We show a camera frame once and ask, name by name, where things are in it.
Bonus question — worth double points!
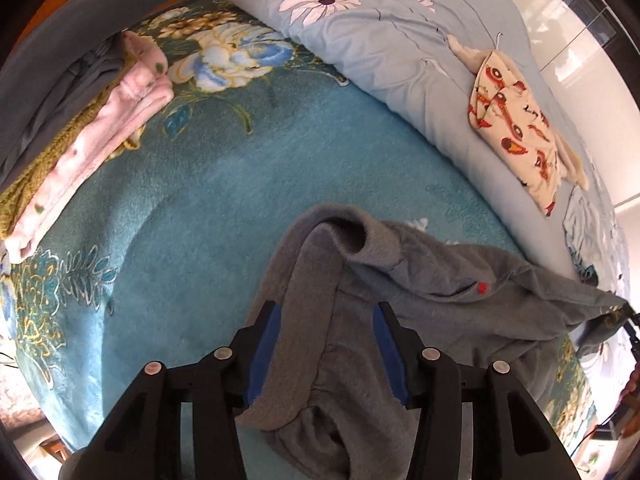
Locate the pink folded garment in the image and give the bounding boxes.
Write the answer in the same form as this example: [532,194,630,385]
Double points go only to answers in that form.
[1,30,174,264]

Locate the grey sweatpants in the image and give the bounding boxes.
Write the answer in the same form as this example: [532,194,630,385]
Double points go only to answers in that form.
[239,204,623,479]

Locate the dark grey folded garment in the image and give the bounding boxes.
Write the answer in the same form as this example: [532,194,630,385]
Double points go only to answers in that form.
[1,0,136,188]

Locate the olive knitted sweater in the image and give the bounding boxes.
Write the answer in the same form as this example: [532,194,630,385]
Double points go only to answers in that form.
[0,53,137,240]

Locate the light blue daisy quilt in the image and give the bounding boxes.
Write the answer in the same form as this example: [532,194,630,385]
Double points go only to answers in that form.
[229,0,629,295]

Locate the cream fox print garment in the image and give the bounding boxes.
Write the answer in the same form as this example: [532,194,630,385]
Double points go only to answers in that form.
[447,35,589,217]

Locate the teal floral bed blanket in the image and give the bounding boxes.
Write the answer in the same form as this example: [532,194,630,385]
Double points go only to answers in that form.
[1,0,597,479]

